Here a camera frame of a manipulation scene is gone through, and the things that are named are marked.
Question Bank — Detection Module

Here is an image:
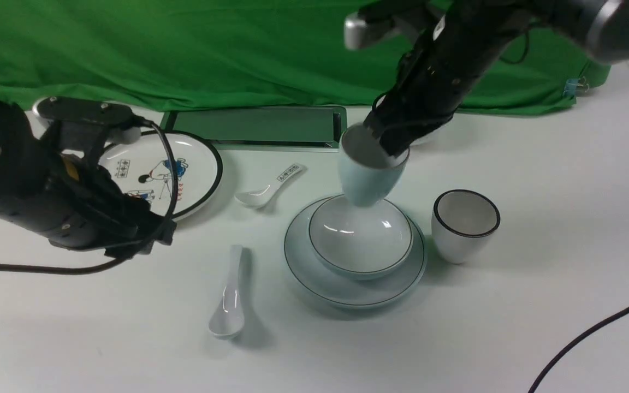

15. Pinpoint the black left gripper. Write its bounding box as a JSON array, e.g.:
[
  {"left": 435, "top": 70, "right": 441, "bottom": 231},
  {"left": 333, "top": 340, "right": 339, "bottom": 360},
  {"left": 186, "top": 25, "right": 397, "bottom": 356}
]
[{"left": 0, "top": 100, "right": 176, "bottom": 257}]

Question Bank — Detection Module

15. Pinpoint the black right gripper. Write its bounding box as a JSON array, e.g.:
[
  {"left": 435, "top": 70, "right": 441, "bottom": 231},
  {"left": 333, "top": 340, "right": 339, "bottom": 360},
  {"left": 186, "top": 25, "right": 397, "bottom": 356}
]
[{"left": 364, "top": 1, "right": 532, "bottom": 157}]

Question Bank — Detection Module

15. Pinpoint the pale blue ceramic cup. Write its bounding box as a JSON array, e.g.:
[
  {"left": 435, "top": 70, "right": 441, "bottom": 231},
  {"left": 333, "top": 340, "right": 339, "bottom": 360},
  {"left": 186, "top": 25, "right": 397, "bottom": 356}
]
[{"left": 339, "top": 122, "right": 410, "bottom": 208}]

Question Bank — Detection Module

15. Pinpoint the pale blue shallow bowl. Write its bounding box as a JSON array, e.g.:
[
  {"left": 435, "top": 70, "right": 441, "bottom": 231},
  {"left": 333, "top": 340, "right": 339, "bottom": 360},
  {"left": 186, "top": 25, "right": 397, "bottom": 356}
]
[{"left": 307, "top": 195, "right": 414, "bottom": 281}]

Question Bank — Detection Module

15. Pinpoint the plain white ceramic spoon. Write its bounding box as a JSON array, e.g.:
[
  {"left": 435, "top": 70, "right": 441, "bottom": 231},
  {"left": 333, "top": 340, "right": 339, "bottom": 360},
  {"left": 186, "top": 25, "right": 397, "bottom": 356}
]
[{"left": 208, "top": 245, "right": 245, "bottom": 340}]

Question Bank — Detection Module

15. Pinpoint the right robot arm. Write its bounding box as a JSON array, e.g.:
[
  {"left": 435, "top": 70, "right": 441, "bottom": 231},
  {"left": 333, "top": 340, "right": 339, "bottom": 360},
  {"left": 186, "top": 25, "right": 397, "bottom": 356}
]
[{"left": 344, "top": 1, "right": 629, "bottom": 156}]

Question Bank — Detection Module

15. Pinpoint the white black-rimmed small bowl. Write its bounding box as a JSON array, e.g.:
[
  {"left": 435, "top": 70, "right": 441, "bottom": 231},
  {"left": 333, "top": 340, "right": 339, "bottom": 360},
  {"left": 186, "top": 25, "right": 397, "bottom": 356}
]
[{"left": 411, "top": 130, "right": 440, "bottom": 146}]

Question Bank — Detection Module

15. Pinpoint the illustrated black-rimmed plate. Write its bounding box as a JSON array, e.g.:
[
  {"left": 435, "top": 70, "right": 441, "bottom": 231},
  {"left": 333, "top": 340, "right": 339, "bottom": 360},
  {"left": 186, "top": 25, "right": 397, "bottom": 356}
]
[{"left": 99, "top": 132, "right": 224, "bottom": 221}]

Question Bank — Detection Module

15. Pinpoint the blue binder clip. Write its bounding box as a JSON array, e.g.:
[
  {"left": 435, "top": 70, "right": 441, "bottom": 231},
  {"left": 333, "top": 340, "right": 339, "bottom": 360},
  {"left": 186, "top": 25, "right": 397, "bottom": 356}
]
[{"left": 562, "top": 76, "right": 591, "bottom": 97}]

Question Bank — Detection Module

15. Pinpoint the white black-rimmed cup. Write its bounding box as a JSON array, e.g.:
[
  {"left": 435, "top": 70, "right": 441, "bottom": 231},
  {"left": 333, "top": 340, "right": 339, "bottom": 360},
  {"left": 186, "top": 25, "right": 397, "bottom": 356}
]
[{"left": 431, "top": 189, "right": 501, "bottom": 264}]

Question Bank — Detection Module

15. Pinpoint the green backdrop cloth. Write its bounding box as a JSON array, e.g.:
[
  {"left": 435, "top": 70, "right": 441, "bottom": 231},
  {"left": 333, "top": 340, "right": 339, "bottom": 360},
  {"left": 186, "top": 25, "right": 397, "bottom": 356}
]
[{"left": 0, "top": 0, "right": 612, "bottom": 116}]

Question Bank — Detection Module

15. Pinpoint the patterned white ceramic spoon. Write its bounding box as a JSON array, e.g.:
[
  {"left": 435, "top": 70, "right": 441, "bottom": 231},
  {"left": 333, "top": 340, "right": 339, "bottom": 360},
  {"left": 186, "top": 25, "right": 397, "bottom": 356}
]
[{"left": 234, "top": 163, "right": 307, "bottom": 209}]

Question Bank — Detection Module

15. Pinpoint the pale blue flat plate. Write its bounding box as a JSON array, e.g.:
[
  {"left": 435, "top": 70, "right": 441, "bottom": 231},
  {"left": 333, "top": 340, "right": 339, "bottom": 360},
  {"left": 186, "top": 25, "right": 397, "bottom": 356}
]
[{"left": 283, "top": 195, "right": 429, "bottom": 310}]

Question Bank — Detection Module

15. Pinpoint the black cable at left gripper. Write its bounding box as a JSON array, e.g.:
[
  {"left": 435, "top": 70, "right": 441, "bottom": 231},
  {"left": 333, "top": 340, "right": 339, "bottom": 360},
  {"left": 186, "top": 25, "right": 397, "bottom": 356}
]
[{"left": 0, "top": 116, "right": 180, "bottom": 275}]

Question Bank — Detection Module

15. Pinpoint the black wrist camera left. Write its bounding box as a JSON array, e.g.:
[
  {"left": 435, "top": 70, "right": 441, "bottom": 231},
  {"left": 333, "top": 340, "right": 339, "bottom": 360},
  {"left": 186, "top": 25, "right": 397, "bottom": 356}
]
[{"left": 32, "top": 96, "right": 145, "bottom": 167}]

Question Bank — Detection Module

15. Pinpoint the metal table cable hatch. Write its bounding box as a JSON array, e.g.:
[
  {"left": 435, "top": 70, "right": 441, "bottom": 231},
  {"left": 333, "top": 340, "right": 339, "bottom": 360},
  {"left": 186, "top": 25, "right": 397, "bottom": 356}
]
[{"left": 161, "top": 105, "right": 347, "bottom": 149}]

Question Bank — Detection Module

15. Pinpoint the black cable on table right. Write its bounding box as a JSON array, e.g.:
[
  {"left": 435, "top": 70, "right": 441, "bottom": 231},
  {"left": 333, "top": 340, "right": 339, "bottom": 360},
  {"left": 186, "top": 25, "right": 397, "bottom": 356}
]
[{"left": 527, "top": 284, "right": 629, "bottom": 393}]

